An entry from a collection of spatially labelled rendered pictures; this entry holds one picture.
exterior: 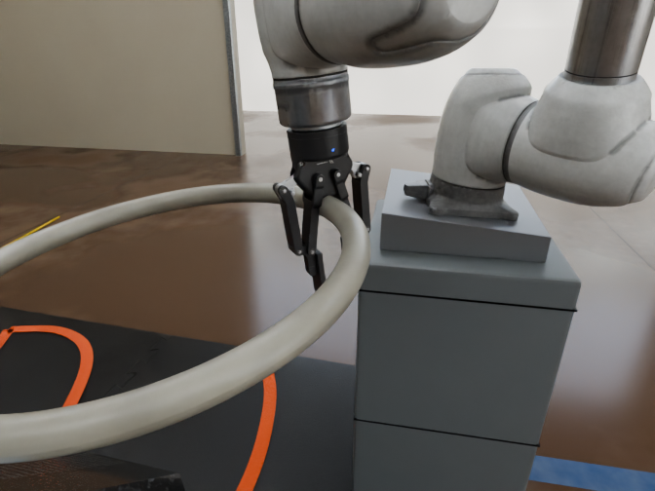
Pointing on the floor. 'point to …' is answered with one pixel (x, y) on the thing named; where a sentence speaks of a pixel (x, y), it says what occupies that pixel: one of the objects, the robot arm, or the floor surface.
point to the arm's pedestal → (455, 367)
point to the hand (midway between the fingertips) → (333, 268)
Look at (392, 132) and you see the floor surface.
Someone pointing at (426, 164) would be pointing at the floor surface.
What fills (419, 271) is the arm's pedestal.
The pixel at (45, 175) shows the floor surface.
